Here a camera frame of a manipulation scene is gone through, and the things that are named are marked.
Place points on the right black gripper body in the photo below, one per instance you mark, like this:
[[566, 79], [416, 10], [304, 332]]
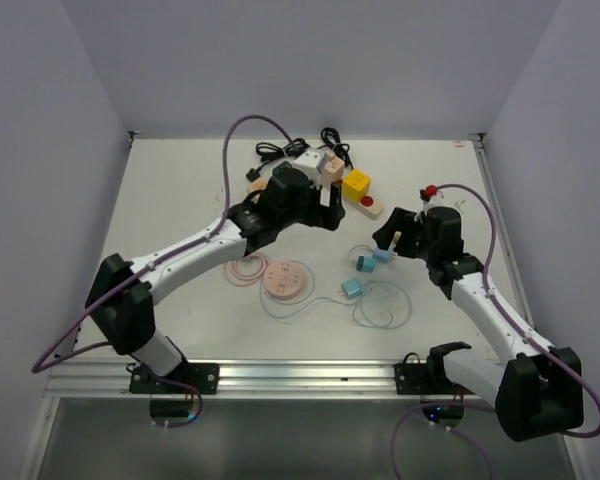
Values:
[[430, 250]]

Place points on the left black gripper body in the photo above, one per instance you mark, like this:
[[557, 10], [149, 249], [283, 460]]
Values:
[[310, 209]]

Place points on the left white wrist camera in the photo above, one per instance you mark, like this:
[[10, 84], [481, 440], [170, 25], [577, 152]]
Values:
[[311, 162]]

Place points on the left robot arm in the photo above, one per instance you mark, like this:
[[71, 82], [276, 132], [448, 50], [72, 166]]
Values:
[[124, 294]]

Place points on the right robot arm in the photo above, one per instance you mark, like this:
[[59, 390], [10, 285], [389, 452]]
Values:
[[530, 383]]

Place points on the light pink cube adapter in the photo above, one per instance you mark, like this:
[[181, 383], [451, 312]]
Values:
[[332, 171]]

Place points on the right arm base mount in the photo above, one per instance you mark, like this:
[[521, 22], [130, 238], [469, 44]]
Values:
[[412, 376]]

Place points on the aluminium rail frame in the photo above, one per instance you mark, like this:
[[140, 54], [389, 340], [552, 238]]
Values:
[[268, 379]]

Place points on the light blue charger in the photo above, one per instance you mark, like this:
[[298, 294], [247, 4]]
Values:
[[383, 256]]

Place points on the beige wooden power strip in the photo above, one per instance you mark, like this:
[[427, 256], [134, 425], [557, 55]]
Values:
[[367, 205]]

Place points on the yellow cube adapter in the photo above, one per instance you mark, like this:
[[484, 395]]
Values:
[[356, 185]]

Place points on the light teal charger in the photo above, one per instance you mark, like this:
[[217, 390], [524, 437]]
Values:
[[351, 289]]

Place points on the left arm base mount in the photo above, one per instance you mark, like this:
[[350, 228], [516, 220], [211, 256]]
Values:
[[190, 375]]

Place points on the teal dual usb charger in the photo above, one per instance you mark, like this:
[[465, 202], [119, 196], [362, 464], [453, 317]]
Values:
[[365, 264]]

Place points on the pink round socket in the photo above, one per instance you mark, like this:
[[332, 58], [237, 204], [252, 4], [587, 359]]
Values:
[[283, 279]]

